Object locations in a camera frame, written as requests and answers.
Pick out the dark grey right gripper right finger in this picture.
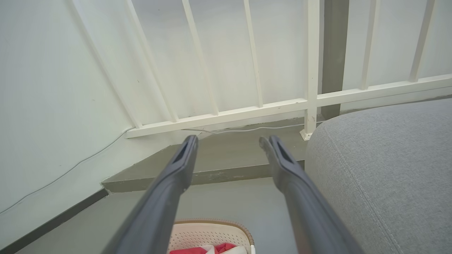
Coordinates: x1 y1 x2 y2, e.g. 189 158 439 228
259 135 365 254

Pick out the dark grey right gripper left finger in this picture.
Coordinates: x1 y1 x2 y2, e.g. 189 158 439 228
102 135 199 254

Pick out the white perforated plastic laundry basket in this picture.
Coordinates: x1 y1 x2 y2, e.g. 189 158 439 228
167 218 256 254

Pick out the red and white garment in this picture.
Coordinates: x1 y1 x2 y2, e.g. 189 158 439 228
169 242 248 254

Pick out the grey fabric sofa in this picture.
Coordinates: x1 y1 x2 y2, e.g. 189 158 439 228
304 98 452 254

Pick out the black baseboard strip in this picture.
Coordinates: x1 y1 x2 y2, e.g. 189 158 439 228
0 188 109 254

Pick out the white metal railing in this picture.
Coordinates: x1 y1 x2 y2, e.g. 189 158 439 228
65 0 452 141

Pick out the dark grey column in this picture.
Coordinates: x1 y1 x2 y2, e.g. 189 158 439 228
321 0 350 120

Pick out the thin grey cable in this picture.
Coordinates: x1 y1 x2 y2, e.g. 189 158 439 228
0 121 325 216

